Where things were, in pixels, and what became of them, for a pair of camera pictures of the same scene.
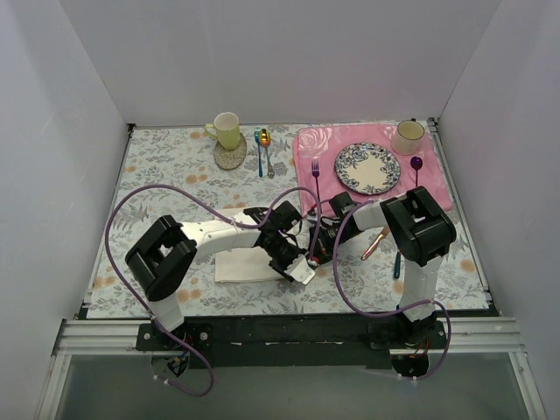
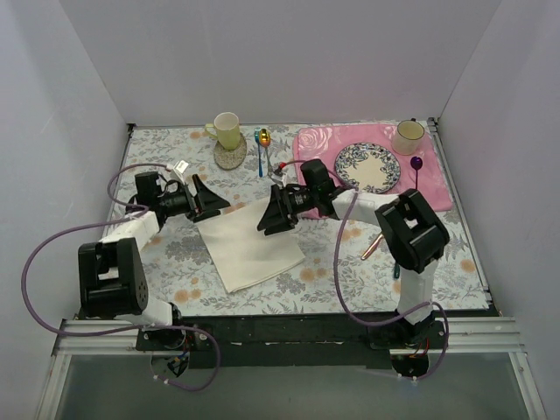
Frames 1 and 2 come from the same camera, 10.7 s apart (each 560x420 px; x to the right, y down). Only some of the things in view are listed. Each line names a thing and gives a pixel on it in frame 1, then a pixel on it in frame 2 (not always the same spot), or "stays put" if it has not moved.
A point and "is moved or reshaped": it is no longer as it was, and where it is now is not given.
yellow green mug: (227, 127) stays put
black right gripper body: (318, 244) to (284, 206)
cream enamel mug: (407, 138) stays put
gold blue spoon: (257, 137) stays put
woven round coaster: (230, 159) stays put
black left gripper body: (283, 266) to (192, 201)
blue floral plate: (367, 168) stays put
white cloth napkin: (244, 264) is moved or reshaped
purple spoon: (416, 163) stays put
